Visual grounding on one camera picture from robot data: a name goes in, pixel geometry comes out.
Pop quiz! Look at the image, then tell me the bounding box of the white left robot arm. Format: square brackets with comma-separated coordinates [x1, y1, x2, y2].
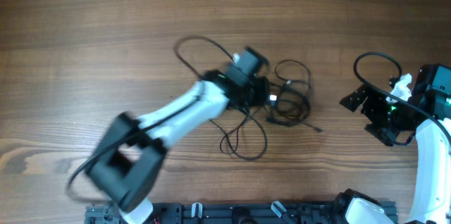
[85, 47, 268, 223]

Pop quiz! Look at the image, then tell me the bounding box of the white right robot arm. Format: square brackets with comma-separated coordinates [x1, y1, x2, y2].
[340, 64, 450, 223]

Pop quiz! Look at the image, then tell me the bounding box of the left camera black cable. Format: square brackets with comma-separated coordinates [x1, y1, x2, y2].
[65, 36, 237, 204]

